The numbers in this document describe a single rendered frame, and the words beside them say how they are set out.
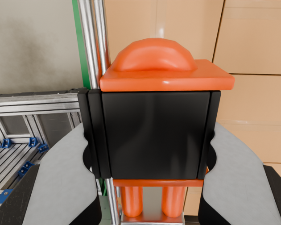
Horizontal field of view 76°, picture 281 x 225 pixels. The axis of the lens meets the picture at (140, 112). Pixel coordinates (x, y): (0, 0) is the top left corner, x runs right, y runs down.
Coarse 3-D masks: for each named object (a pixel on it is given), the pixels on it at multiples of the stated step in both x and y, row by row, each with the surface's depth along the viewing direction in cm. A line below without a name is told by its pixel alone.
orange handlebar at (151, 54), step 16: (128, 48) 11; (144, 48) 10; (160, 48) 10; (176, 48) 11; (112, 64) 12; (128, 64) 11; (144, 64) 11; (160, 64) 11; (176, 64) 11; (192, 64) 11; (128, 192) 16; (176, 192) 16; (128, 208) 17; (176, 208) 17
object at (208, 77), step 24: (120, 72) 11; (144, 72) 11; (168, 72) 11; (192, 72) 10; (216, 72) 10; (120, 96) 10; (144, 96) 10; (168, 96) 10; (192, 96) 10; (216, 96) 10; (120, 120) 11; (144, 120) 11; (168, 120) 11; (192, 120) 11; (120, 144) 12; (144, 144) 12; (168, 144) 12; (192, 144) 12; (120, 168) 13; (144, 168) 13; (168, 168) 13; (192, 168) 12
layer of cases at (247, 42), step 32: (128, 0) 54; (160, 0) 54; (192, 0) 53; (224, 0) 54; (256, 0) 53; (128, 32) 58; (160, 32) 58; (192, 32) 57; (224, 32) 57; (256, 32) 57; (224, 64) 62; (256, 64) 61; (224, 96) 67; (256, 96) 67; (256, 128) 73; (192, 192) 91
